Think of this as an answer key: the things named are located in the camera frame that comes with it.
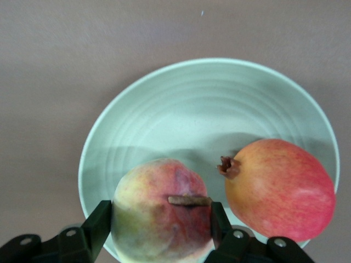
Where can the brown table cloth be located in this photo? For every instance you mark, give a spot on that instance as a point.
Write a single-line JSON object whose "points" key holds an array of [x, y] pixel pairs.
{"points": [[55, 54]]}

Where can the yellow-red peach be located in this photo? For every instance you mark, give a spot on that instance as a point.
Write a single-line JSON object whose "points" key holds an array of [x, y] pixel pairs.
{"points": [[153, 219]]}

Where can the red pomegranate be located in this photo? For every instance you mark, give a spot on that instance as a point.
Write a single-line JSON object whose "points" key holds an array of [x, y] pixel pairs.
{"points": [[279, 191]]}

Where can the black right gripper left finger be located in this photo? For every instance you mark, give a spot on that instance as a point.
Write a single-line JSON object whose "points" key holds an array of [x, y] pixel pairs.
{"points": [[96, 227]]}

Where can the pale green round plate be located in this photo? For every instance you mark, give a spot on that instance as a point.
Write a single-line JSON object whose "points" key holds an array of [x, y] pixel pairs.
{"points": [[205, 109]]}

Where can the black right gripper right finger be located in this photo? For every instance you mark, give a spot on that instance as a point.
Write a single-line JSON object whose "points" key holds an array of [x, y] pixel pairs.
{"points": [[222, 230]]}

